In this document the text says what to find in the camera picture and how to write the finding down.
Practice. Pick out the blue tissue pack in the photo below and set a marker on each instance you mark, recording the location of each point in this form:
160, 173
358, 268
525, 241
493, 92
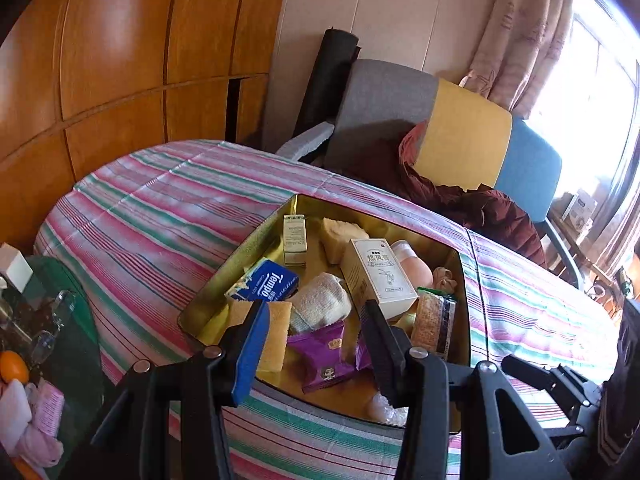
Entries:
265, 282

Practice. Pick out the pink cloth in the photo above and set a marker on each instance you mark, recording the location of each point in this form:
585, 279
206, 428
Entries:
40, 410

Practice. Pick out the beige patterned curtain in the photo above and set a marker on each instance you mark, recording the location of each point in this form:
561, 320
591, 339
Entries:
525, 35

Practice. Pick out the window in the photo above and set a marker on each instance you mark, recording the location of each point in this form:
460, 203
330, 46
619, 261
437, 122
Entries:
590, 85

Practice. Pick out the peach round bottle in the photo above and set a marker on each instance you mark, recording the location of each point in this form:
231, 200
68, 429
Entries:
417, 272

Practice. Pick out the large white carton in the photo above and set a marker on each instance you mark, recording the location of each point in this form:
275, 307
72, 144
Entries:
380, 280

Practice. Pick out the grey yellow blue armchair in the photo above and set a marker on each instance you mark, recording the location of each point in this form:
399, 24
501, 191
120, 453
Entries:
465, 130

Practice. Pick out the white blue carton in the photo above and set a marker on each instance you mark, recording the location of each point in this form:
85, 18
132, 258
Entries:
580, 207

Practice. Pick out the orange fruit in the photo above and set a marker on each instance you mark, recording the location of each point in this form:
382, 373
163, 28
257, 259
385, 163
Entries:
12, 367

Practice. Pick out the wooden wardrobe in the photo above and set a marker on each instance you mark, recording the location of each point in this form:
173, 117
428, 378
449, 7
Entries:
125, 60

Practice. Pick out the yellow sponge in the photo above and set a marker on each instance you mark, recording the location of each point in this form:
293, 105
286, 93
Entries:
277, 335
340, 240

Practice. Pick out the striped tablecloth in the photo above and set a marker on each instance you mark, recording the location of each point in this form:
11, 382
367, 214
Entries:
150, 210

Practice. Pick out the small beige sachet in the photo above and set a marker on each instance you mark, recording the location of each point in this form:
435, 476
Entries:
444, 277

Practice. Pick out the wooden side table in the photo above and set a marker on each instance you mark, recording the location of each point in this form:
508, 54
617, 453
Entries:
592, 270

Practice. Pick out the clear drinking glass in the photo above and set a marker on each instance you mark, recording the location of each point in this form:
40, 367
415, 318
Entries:
42, 345
62, 305

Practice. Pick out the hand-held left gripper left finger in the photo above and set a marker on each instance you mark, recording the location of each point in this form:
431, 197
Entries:
250, 355

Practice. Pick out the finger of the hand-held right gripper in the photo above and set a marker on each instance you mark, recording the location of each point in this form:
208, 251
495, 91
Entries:
550, 380

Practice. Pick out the black rolled mat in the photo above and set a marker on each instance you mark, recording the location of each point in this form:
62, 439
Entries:
325, 80

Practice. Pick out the small green white box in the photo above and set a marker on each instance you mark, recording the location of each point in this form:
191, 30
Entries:
295, 240

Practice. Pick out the white towel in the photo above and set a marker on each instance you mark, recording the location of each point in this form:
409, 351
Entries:
320, 302

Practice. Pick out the cracker packet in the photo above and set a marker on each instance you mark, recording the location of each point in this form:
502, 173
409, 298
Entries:
432, 325

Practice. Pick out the green glass table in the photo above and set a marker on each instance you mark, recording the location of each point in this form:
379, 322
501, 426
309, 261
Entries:
75, 360

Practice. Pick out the maroon puffer jacket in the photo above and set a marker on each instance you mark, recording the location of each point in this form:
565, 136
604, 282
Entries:
490, 220

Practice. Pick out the gold tin box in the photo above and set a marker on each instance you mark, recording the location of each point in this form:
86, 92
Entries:
310, 208

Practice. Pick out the purple snack packet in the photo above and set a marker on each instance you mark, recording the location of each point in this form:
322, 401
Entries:
320, 360

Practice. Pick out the brown striped curtain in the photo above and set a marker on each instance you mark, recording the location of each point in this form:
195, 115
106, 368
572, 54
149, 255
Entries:
620, 240

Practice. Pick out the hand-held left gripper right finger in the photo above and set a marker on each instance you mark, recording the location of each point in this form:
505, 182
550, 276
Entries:
385, 360

